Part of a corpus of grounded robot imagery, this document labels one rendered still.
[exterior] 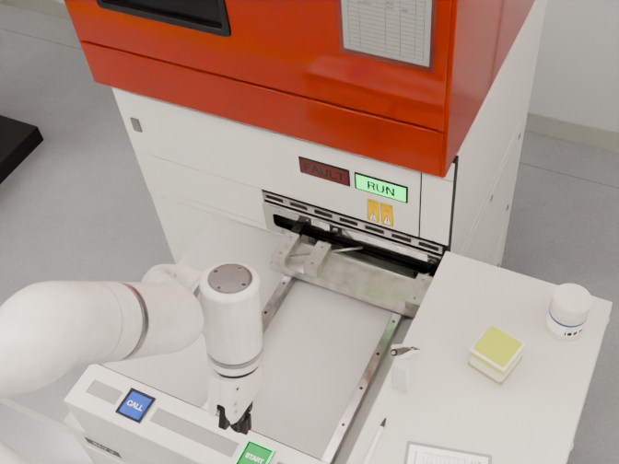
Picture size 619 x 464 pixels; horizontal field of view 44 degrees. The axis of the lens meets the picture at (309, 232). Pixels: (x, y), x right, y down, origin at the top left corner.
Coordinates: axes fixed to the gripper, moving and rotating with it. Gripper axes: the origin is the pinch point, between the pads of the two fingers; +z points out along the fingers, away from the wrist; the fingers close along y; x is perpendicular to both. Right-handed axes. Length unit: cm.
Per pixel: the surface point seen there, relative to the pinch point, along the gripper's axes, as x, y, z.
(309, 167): -16, -57, -11
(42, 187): -174, -122, 88
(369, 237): -2, -59, 5
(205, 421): -12.0, -6.3, 14.5
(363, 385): 9.1, -31.9, 20.3
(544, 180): 18, -199, 71
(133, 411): -25.6, -2.1, 15.0
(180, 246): -61, -67, 37
